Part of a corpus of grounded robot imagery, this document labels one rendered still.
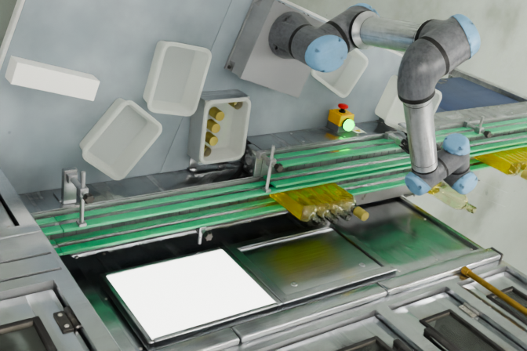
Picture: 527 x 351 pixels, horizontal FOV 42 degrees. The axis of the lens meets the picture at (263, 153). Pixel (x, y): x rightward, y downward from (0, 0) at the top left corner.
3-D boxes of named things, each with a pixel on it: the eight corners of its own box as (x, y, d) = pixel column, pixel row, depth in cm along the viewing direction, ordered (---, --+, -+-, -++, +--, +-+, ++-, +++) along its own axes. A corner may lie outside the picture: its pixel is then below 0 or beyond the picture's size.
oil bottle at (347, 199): (307, 188, 252) (344, 215, 236) (310, 175, 250) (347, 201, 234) (318, 186, 255) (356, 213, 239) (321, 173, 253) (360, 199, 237)
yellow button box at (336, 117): (325, 125, 262) (337, 133, 257) (328, 107, 259) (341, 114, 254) (339, 124, 266) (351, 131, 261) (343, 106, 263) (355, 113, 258)
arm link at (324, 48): (286, 36, 208) (313, 49, 198) (320, 15, 212) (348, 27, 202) (296, 68, 216) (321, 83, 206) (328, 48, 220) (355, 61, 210)
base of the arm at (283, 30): (278, 6, 214) (296, 15, 207) (312, 16, 224) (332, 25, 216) (262, 52, 218) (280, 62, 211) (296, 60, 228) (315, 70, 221)
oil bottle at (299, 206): (268, 196, 242) (304, 225, 227) (270, 182, 240) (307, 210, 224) (281, 193, 245) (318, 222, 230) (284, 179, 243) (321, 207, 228)
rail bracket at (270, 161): (251, 182, 234) (271, 199, 225) (257, 137, 228) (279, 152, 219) (258, 181, 236) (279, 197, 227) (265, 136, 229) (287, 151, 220)
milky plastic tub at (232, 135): (187, 154, 231) (199, 165, 224) (193, 92, 222) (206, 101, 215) (230, 149, 240) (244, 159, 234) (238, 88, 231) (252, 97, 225)
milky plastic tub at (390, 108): (387, 66, 227) (406, 74, 221) (426, 85, 242) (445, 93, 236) (365, 114, 230) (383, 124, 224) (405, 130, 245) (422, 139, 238)
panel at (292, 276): (98, 282, 203) (148, 352, 178) (99, 273, 202) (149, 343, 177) (332, 227, 253) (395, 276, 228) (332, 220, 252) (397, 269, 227)
